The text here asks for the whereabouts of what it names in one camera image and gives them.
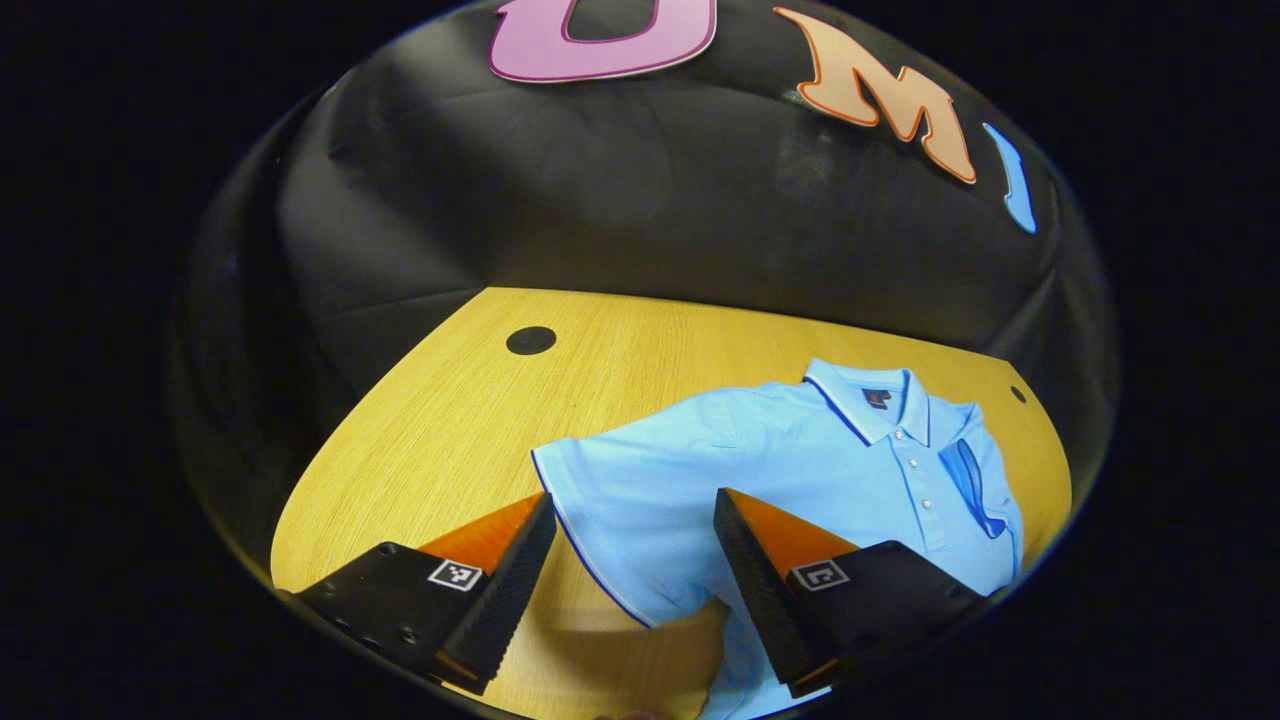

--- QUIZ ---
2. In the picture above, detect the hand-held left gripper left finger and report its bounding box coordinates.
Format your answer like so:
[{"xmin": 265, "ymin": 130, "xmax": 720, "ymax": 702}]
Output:
[{"xmin": 290, "ymin": 490, "xmax": 557, "ymax": 696}]

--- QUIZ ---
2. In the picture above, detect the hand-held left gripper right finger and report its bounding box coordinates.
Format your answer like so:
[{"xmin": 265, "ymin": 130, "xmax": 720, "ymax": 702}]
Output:
[{"xmin": 712, "ymin": 487, "xmax": 986, "ymax": 701}]

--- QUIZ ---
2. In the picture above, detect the light blue polo T-shirt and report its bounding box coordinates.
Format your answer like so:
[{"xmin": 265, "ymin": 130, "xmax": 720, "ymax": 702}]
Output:
[{"xmin": 530, "ymin": 358, "xmax": 1026, "ymax": 720}]

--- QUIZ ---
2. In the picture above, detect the black backdrop cloth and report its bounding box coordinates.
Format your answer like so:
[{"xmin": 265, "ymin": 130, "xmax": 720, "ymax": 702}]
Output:
[{"xmin": 170, "ymin": 0, "xmax": 1121, "ymax": 591}]

